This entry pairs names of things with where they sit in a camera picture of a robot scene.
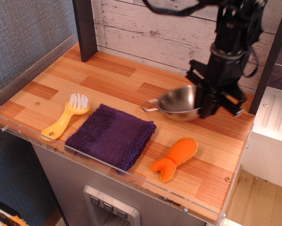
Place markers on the yellow brush with white bristles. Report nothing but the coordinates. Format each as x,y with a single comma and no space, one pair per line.
78,104

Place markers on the dark right vertical post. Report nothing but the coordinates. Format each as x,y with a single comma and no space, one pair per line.
266,74

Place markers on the orange plush gold fish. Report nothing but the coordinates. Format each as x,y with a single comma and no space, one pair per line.
180,152

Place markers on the grey water dispenser panel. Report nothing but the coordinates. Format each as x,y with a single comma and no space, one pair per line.
105,210

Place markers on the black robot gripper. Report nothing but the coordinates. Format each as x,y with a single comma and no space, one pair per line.
217,85

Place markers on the silver toy fridge cabinet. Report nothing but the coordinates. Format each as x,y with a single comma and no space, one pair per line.
67,179

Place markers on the orange plush toy at corner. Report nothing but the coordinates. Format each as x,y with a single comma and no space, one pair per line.
14,221

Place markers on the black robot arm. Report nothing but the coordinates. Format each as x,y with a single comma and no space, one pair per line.
239,26

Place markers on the purple folded towel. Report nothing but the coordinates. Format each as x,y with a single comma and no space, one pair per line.
113,136

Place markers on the white toy sink counter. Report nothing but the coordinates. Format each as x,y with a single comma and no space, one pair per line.
263,154

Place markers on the stainless steel pot with handles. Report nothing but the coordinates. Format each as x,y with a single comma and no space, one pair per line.
177,104

